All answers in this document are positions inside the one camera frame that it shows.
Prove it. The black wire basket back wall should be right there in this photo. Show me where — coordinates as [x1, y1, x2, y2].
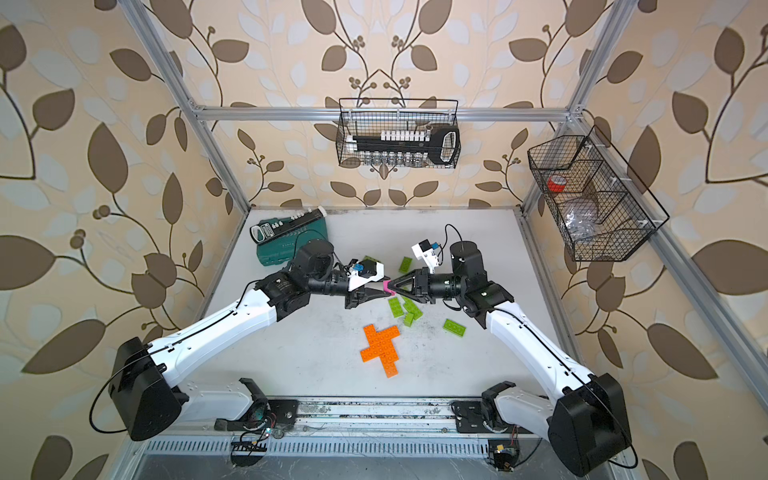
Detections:
[335, 96, 461, 169]

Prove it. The red tape roll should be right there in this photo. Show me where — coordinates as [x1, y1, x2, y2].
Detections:
[546, 174, 568, 194]

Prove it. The black socket set in basket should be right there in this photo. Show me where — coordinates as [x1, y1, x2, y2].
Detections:
[336, 124, 461, 168]

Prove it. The green lego brick lower right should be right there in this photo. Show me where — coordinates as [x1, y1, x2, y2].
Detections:
[443, 319, 466, 338]

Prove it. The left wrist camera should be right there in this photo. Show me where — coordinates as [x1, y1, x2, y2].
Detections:
[348, 259, 385, 291]

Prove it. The green lego brick far right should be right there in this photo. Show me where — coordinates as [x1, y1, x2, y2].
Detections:
[398, 257, 413, 274]

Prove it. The black bit holder on case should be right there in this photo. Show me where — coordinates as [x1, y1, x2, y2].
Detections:
[249, 206, 327, 245]

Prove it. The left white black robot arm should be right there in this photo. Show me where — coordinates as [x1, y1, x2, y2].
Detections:
[101, 239, 388, 441]

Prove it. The pink lego brick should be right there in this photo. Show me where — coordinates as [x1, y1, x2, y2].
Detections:
[382, 280, 396, 296]

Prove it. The black wire basket right wall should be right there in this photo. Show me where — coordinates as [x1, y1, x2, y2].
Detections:
[527, 126, 670, 262]

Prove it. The black wire basket wall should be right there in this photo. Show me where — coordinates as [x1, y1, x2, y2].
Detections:
[527, 126, 670, 262]
[335, 96, 461, 169]

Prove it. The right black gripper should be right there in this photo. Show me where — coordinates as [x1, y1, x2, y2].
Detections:
[390, 267, 467, 303]

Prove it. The orange lego brick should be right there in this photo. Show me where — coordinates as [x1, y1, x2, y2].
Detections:
[382, 361, 398, 378]
[363, 324, 381, 346]
[360, 346, 379, 362]
[379, 325, 400, 342]
[374, 339, 399, 364]

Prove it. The green lego brick centre left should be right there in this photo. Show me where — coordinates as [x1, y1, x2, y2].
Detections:
[388, 297, 405, 318]

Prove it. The green tool case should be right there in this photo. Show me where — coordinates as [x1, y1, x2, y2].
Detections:
[256, 219, 328, 266]

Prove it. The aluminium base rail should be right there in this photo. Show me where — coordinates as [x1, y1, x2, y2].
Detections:
[120, 383, 631, 475]

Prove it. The clear plastic bag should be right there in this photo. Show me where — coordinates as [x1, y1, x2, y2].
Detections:
[563, 198, 598, 242]

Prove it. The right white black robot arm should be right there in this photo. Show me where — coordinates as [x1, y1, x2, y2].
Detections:
[386, 241, 634, 477]

